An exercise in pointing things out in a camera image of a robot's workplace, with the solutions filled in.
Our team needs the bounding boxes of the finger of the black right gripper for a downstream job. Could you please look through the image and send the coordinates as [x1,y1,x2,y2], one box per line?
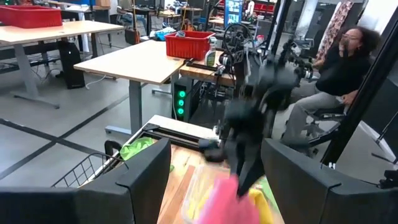
[231,147,249,198]
[248,151,269,197]

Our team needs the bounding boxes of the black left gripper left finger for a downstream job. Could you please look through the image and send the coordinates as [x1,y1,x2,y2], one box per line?
[0,138,172,224]

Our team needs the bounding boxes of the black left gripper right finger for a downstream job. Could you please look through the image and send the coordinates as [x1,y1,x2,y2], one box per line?
[261,138,398,224]

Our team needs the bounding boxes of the pink microfiber towel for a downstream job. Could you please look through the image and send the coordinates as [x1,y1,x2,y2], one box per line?
[194,174,261,224]

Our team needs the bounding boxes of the yellow microfiber towel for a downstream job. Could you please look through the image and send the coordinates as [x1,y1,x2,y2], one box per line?
[185,172,275,224]

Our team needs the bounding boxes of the green microfiber towel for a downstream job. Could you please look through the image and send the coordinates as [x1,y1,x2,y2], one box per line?
[119,136,175,172]

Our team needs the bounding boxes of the computer tower green lights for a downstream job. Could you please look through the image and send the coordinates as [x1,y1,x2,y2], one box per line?
[171,75,201,123]

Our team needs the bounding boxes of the wooden workbench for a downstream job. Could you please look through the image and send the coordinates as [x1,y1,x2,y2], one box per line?
[179,51,237,88]

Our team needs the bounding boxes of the black office chair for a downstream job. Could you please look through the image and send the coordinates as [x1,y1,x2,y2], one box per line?
[279,104,348,156]

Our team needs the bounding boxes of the green liquid spray bottle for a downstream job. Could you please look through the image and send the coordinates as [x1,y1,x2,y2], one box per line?
[204,36,218,67]

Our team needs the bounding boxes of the red plastic bin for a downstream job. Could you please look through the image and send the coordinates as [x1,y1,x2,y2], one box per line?
[0,4,63,29]
[164,30,216,61]

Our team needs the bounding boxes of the person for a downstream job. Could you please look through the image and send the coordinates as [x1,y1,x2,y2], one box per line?
[281,26,382,150]

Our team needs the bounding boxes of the blue poster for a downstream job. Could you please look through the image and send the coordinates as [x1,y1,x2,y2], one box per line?
[224,0,244,28]

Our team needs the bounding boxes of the teal cloth heap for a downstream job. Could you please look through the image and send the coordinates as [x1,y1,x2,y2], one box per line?
[153,26,177,42]

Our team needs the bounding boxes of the light wood table grey legs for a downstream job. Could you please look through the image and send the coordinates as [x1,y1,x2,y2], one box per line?
[73,39,188,135]

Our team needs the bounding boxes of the floral patterned cloth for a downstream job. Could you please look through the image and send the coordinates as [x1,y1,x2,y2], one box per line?
[315,0,354,63]

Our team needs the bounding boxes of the black computer tower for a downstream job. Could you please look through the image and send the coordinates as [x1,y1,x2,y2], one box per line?
[58,40,86,90]

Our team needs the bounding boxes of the long light wood table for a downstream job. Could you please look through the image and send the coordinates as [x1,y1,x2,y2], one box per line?
[0,20,125,110]

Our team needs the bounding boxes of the black wire basket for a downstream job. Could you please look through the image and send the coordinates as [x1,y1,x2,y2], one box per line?
[51,151,130,189]

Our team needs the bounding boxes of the black frame clamp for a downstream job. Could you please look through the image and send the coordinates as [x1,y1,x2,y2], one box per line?
[104,139,123,160]

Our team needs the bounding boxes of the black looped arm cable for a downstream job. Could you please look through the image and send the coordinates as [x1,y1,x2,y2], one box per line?
[222,23,256,63]

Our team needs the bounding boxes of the black aluminium frame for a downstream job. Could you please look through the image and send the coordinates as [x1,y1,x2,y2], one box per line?
[136,0,398,167]

